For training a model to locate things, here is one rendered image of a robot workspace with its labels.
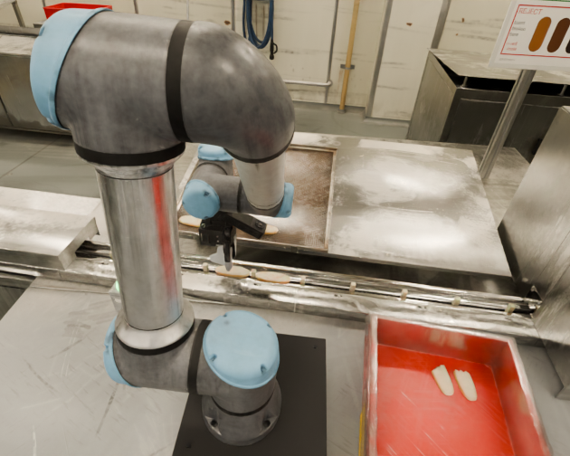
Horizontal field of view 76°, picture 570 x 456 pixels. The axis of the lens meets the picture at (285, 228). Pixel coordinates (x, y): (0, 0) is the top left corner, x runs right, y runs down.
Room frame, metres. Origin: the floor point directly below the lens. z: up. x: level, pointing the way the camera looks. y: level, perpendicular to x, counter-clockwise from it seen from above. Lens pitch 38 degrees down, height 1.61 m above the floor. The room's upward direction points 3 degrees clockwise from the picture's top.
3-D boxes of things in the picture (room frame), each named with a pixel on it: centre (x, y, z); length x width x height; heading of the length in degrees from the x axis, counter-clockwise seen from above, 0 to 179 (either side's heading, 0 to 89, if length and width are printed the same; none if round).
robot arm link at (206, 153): (0.73, 0.16, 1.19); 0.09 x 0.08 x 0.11; 177
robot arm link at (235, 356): (0.33, 0.06, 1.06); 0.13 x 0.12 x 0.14; 87
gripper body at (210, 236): (0.74, 0.17, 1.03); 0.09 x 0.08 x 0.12; 87
